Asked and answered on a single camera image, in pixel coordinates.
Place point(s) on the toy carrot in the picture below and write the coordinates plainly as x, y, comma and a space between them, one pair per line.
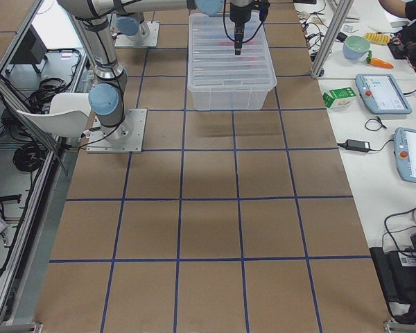
376, 62

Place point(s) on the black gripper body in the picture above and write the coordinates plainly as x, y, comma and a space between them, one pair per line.
238, 14

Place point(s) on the black power adapter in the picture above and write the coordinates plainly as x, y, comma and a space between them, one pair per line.
355, 145

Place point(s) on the yellow toy corn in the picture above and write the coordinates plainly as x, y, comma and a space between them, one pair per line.
377, 38

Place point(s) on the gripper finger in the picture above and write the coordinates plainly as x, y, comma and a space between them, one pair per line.
240, 42
236, 44

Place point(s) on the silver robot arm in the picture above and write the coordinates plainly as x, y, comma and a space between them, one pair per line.
107, 97
133, 26

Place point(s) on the teach pendant tablet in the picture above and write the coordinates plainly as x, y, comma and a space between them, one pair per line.
405, 153
381, 94

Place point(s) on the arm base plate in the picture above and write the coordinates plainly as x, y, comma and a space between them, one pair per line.
127, 138
150, 42

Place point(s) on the aluminium frame post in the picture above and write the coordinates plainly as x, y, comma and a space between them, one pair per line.
330, 37

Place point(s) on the clear plastic box lid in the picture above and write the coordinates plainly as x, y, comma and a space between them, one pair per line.
207, 34

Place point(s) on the clear plastic storage box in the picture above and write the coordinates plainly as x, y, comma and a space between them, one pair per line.
225, 81

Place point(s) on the green white carton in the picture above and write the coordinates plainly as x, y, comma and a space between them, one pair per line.
339, 98

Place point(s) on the white chair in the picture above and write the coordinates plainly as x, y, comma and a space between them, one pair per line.
67, 117

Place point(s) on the green bowl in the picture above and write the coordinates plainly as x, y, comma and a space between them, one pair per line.
355, 47

